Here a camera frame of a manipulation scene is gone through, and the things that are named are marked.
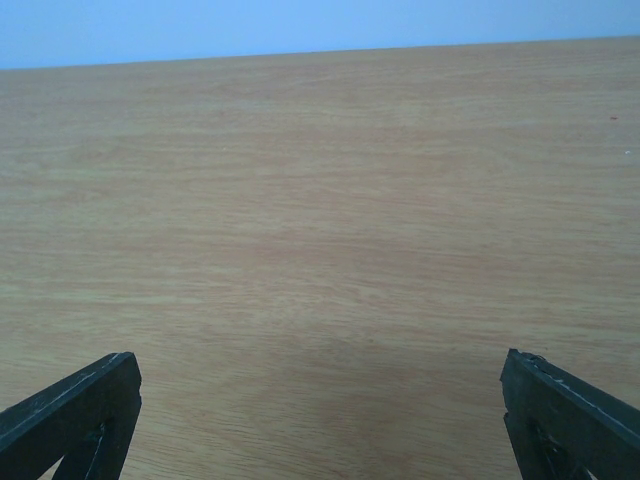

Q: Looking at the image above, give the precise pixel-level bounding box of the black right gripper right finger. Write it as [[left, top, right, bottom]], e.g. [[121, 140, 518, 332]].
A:
[[500, 349, 639, 479]]

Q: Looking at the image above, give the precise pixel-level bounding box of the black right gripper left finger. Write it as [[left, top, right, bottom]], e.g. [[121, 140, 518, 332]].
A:
[[1, 352, 142, 479]]

